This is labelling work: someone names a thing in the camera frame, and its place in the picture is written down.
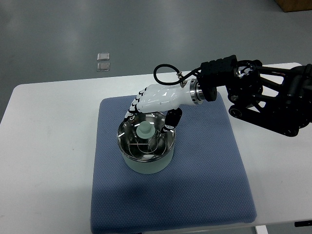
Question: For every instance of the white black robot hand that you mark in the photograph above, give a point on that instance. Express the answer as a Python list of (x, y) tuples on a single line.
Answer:
[(166, 98)]

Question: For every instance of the glass lid with green knob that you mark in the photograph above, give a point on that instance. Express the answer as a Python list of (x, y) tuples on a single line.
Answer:
[(145, 132)]

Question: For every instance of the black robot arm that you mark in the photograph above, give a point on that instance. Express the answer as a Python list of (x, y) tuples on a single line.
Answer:
[(276, 99)]

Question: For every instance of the mint green pot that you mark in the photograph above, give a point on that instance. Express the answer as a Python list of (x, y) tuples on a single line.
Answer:
[(148, 165)]

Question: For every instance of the upper metal floor plate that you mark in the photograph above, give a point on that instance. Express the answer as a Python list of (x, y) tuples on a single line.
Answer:
[(103, 56)]

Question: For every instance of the blue quilted mat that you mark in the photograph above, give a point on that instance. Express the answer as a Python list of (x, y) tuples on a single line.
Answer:
[(205, 184)]

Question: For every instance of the brown cardboard box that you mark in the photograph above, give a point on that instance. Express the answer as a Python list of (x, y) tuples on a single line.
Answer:
[(294, 5)]

